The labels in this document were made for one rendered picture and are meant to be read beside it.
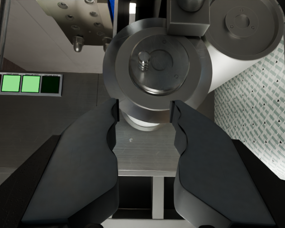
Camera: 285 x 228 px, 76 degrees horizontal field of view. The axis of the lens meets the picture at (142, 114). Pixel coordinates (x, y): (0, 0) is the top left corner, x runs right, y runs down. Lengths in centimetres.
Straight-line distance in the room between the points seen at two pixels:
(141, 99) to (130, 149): 35
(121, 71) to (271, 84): 23
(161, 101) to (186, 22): 10
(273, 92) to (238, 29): 11
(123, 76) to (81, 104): 37
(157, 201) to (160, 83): 44
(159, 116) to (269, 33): 20
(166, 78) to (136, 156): 38
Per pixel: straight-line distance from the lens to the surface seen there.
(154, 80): 22
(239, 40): 31
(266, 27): 34
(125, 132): 57
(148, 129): 49
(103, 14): 51
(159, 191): 60
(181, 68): 23
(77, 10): 55
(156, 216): 62
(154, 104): 23
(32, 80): 67
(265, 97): 35
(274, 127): 33
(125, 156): 57
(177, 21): 25
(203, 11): 27
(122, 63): 25
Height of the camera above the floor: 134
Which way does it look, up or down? 8 degrees down
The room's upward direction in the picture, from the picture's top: 179 degrees counter-clockwise
